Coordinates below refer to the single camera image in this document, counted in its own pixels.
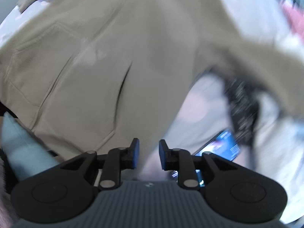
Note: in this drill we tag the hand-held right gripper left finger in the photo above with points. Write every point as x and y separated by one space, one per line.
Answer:
136 153

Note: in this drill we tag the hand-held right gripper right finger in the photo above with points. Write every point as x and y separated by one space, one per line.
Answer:
161 154

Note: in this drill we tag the beige jacket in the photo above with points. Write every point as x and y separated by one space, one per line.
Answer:
99 80

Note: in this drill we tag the smartphone with lit screen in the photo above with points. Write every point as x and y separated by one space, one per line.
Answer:
224 144

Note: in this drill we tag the black patterned cloth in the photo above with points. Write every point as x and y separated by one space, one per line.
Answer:
242 104

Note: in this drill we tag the light blue cloth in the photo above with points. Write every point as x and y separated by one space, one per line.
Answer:
21 147

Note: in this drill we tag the pink cloth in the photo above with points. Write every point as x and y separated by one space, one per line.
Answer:
294 16

